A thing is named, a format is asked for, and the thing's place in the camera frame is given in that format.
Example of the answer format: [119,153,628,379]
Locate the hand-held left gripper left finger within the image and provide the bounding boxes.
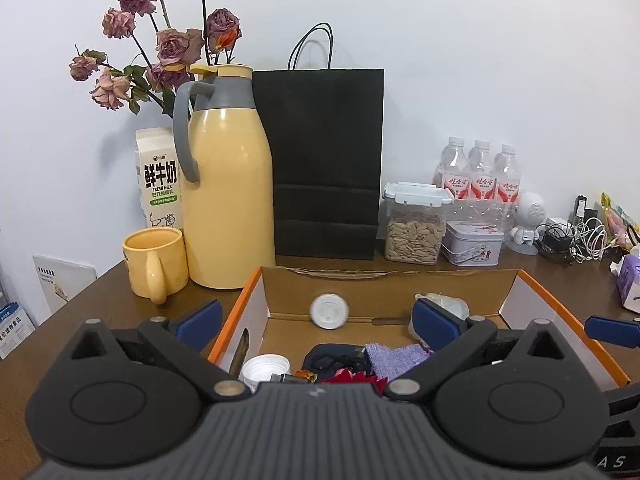
[65,300,251,402]

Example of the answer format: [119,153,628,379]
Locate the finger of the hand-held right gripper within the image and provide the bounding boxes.
[584,315,640,349]

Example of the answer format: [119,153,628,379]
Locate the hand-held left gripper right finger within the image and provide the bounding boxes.
[387,297,574,403]

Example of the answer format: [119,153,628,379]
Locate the purple fabric pouch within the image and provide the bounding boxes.
[364,342,434,382]

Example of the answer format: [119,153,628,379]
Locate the red cardboard box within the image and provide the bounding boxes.
[207,266,632,397]

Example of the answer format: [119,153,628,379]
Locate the red artificial rose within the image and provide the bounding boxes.
[320,367,389,397]

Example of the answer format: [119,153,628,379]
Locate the white round ringed lid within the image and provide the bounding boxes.
[309,293,350,331]

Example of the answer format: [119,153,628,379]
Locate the dark blue zip case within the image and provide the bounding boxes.
[303,342,374,377]

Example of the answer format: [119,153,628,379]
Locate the purple tissue pack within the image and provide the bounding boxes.
[610,245,640,314]

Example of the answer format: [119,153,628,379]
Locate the yellow mug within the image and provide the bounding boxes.
[121,226,190,305]

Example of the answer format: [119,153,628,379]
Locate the printed tin box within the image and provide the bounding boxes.
[442,220,504,267]

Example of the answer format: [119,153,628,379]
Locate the clear seed container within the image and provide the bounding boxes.
[382,181,454,266]

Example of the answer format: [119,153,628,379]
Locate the colourful snack packet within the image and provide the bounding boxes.
[600,192,640,251]

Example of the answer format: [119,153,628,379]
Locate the yellow thermos jug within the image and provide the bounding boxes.
[172,63,276,290]

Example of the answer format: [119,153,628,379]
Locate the white leaflet card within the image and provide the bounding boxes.
[32,254,99,319]

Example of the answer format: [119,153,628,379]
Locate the white robot speaker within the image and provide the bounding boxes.
[510,191,549,256]

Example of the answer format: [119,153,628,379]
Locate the white milk carton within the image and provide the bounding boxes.
[135,127,185,231]

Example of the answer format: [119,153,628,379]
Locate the clear water bottle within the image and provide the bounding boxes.
[492,144,521,207]
[467,139,497,202]
[434,136,471,202]

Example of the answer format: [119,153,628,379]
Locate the blue white packet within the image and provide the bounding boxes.
[0,301,36,359]

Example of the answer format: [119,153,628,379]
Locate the black paper bag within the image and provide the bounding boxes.
[251,22,386,261]

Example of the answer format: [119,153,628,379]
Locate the dried rose bouquet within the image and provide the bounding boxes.
[69,0,244,116]

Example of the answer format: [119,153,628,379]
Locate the white cable tangle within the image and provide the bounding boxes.
[572,216,609,261]

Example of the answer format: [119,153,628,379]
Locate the black charger cable tangle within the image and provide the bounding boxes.
[540,222,576,264]

